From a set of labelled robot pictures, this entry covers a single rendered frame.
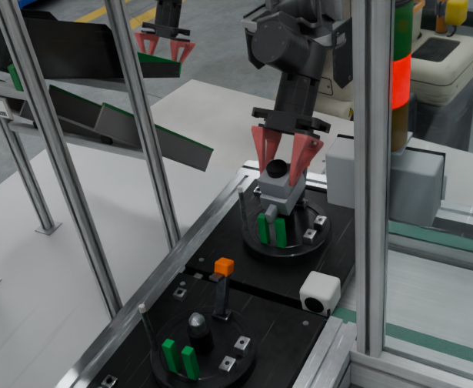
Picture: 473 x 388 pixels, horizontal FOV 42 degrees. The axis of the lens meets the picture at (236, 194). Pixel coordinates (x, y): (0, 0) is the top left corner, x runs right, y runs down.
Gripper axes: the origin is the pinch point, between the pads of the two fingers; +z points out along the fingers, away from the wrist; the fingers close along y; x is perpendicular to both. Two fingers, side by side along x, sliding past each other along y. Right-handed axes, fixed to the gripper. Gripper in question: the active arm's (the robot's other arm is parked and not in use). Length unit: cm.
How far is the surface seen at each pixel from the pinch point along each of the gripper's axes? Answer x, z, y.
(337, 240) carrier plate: 10.0, 7.6, 7.5
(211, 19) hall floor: 283, -95, -209
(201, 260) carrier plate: 0.4, 15.2, -9.9
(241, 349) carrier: -12.6, 22.0, 6.1
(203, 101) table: 53, -14, -50
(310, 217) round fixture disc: 9.8, 5.1, 2.5
